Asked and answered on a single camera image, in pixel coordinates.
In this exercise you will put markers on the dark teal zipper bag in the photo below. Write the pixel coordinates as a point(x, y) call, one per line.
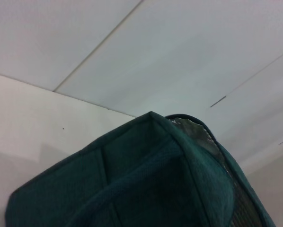
point(141, 179)

